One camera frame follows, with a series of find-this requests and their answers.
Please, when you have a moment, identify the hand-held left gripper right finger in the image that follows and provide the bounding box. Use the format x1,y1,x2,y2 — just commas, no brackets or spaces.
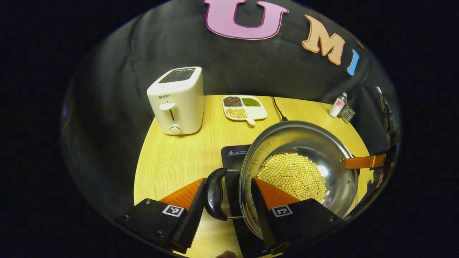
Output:
250,177,345,255

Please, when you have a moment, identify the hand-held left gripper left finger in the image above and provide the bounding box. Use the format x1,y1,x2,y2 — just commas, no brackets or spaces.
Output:
118,177,208,254

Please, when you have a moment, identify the black induction cooktop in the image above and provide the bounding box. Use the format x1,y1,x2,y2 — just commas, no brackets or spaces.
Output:
221,144,284,258

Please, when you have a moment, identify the stainless steel pot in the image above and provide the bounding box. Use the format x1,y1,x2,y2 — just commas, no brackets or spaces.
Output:
204,120,360,240

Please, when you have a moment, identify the pile of soybeans in pot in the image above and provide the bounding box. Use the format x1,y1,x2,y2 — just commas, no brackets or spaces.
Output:
257,153,327,203

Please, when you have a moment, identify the clear bottle with pink label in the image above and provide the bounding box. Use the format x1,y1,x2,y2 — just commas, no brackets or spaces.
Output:
328,92,347,118

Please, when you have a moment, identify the white divided plate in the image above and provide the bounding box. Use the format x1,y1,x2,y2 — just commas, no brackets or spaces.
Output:
222,95,268,125

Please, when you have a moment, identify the small pile of soybeans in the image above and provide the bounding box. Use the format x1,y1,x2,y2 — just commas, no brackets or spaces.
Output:
226,108,248,119

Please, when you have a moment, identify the white toaster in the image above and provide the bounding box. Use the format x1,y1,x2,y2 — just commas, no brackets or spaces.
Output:
146,66,205,135

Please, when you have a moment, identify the small wire basket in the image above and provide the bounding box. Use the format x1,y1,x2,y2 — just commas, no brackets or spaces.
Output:
339,104,356,124

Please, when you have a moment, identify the black power cable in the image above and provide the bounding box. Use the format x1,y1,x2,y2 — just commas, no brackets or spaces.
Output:
270,96,288,122

